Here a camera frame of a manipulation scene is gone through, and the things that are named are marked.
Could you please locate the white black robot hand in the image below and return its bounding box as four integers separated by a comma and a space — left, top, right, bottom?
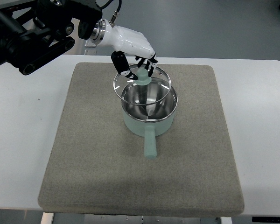
90, 19, 158, 81

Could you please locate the glass lid with green knob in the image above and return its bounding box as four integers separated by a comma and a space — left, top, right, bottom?
113, 64, 171, 105

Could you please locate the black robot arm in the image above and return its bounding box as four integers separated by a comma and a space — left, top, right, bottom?
0, 0, 111, 75

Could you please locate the metal floor plate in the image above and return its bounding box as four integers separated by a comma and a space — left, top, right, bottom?
84, 39, 97, 56

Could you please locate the mint green saucepan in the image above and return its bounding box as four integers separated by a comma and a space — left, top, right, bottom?
121, 82, 178, 159

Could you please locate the grey felt mat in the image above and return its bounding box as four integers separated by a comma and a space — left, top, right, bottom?
38, 63, 245, 217

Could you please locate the white table frame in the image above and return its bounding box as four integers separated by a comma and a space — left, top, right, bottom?
35, 212, 234, 224

